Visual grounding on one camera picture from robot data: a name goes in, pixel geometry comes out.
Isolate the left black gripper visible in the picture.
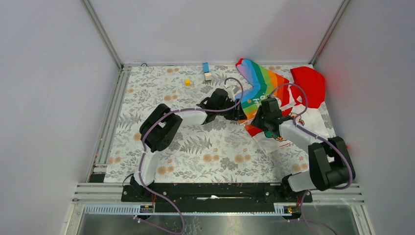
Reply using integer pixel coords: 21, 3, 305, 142
215, 98, 246, 120

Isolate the rainbow kids jacket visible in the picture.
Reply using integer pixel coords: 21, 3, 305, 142
236, 58, 329, 154

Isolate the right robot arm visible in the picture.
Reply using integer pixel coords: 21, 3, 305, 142
252, 97, 355, 202

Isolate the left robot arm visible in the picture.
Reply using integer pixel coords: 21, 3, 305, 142
130, 88, 246, 201

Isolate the floral table cloth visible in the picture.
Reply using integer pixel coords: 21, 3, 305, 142
104, 65, 308, 183

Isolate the blue and silver block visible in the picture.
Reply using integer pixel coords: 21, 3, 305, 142
202, 62, 212, 82

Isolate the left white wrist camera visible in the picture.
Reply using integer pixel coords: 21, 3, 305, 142
225, 85, 240, 100

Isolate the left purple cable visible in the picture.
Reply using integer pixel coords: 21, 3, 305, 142
133, 77, 244, 235

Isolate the purple cable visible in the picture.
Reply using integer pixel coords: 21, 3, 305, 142
133, 77, 244, 235
267, 82, 354, 235

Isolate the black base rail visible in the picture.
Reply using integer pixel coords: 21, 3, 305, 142
121, 183, 304, 213

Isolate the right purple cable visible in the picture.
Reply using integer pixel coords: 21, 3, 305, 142
267, 82, 354, 235

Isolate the aluminium frame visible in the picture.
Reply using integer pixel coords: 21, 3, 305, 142
67, 1, 373, 235

